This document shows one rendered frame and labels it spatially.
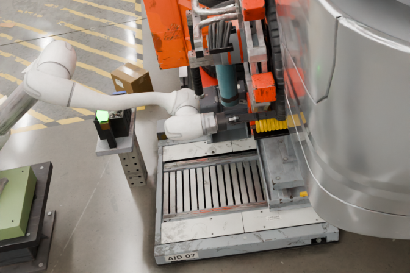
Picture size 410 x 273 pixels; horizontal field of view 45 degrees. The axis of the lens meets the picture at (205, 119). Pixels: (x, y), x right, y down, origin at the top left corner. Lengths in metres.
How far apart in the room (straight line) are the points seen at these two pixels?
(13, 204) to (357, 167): 1.61
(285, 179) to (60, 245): 1.15
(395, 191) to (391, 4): 0.42
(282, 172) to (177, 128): 0.62
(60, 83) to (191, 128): 0.52
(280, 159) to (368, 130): 1.36
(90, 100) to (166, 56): 0.74
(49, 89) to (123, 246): 0.94
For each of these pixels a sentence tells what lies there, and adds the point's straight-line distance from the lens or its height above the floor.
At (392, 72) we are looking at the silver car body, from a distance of 0.99.
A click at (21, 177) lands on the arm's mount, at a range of 2.47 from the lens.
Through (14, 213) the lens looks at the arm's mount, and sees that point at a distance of 2.33.
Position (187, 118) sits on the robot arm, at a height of 0.69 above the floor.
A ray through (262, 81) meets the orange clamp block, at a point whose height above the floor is 0.88.
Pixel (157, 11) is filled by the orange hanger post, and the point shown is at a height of 0.85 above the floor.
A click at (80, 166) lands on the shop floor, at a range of 2.99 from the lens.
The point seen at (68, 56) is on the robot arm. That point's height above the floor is 0.95.
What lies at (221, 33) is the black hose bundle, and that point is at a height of 1.02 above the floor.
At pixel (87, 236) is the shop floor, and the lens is 2.60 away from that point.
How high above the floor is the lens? 1.90
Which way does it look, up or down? 38 degrees down
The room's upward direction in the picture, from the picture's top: 11 degrees counter-clockwise
